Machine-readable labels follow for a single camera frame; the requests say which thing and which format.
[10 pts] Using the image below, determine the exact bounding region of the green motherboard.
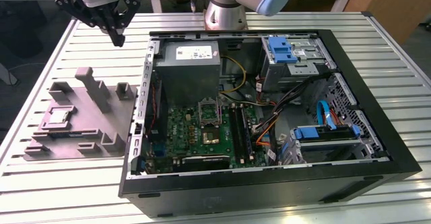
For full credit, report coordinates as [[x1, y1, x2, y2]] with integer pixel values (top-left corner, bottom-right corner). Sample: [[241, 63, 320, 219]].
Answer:
[[144, 100, 269, 176]]

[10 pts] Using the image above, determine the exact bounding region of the black RAM slot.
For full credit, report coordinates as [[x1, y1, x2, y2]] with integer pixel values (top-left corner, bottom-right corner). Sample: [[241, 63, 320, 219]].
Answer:
[[237, 104, 256, 160], [228, 104, 246, 164]]

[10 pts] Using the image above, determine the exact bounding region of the silver square CPU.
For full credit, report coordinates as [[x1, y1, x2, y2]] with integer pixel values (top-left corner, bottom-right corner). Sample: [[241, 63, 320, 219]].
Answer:
[[47, 109, 71, 124]]

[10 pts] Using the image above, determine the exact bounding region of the CPU socket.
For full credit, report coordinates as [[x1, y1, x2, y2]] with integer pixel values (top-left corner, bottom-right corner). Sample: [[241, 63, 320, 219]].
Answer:
[[200, 129, 222, 145]]

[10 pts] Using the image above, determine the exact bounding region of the metal disk bay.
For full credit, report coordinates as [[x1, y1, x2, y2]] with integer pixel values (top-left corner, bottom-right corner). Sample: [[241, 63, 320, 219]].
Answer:
[[278, 125, 374, 165]]

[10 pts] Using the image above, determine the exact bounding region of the empty blue disk carrier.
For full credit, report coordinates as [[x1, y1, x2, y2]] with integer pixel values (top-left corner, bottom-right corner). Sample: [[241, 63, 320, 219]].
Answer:
[[266, 36, 300, 65]]

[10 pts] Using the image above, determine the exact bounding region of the wooden cabinet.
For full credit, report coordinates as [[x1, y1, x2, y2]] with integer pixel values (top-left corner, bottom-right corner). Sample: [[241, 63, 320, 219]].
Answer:
[[344, 0, 431, 45]]

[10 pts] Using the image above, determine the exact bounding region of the green RAM stick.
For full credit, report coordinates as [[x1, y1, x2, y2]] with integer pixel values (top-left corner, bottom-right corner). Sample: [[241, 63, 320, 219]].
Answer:
[[46, 131, 83, 137]]

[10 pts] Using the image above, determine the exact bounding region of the red data wire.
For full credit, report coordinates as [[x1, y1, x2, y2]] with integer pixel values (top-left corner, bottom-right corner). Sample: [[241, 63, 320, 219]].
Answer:
[[328, 107, 341, 127]]

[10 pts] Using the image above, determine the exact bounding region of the thin wire locking lever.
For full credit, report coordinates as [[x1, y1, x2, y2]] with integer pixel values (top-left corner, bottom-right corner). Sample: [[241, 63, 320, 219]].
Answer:
[[217, 100, 224, 129]]

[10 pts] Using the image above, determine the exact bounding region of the yellow wire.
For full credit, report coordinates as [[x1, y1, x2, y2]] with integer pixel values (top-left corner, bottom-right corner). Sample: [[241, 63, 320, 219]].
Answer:
[[220, 55, 246, 93]]

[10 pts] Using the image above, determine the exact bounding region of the grey power supply unit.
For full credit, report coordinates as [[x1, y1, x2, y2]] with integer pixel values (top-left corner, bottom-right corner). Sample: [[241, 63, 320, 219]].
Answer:
[[153, 39, 222, 108]]

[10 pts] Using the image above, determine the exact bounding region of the black cable bundle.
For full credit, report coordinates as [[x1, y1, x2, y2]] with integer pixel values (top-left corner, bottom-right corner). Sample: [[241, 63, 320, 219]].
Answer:
[[252, 74, 332, 134]]

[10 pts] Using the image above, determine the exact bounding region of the black graphics card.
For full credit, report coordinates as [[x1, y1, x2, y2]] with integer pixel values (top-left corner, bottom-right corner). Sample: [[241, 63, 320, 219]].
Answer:
[[172, 153, 232, 174]]

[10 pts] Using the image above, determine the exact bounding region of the metal drive cage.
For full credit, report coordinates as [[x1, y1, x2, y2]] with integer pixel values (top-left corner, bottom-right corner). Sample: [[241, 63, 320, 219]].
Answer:
[[260, 36, 337, 92]]

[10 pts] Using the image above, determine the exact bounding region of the orange wire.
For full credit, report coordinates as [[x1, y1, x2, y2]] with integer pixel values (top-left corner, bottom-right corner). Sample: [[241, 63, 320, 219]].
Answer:
[[254, 115, 280, 148]]

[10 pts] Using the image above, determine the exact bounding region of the hard disk in blue carrier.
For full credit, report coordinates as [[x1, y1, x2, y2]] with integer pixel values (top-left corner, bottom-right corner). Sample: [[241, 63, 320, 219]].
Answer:
[[292, 124, 362, 143]]

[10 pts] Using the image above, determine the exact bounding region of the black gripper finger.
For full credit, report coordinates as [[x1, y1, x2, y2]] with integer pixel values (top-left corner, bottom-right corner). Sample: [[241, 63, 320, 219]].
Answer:
[[113, 0, 144, 47], [54, 0, 117, 47]]

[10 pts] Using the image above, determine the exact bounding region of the metal socket cover frame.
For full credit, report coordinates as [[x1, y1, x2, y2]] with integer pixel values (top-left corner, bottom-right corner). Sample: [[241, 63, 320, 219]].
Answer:
[[196, 98, 221, 128]]

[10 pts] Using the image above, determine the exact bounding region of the grey plastic parts rack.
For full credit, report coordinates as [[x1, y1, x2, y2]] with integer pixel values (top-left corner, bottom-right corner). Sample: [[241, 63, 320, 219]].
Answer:
[[22, 67, 138, 161]]

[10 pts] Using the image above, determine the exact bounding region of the black open PC case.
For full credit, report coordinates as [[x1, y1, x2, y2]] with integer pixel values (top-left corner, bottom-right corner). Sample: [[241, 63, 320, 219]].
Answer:
[[117, 28, 422, 218]]

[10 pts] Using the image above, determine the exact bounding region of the blue flat data wire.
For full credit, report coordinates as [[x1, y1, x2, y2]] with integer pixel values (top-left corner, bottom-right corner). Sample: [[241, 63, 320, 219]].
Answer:
[[316, 100, 337, 131]]

